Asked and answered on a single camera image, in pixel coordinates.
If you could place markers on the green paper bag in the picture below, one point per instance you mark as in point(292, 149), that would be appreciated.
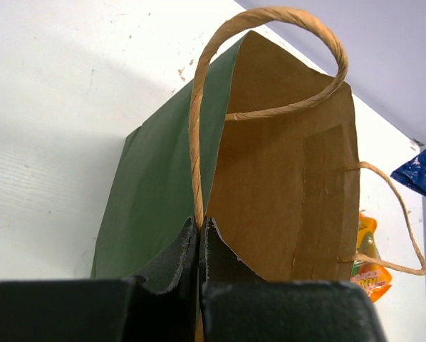
point(264, 141)

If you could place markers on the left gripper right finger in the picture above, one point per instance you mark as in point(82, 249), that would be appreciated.
point(238, 305)

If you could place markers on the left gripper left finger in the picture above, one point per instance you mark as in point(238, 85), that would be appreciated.
point(156, 303)

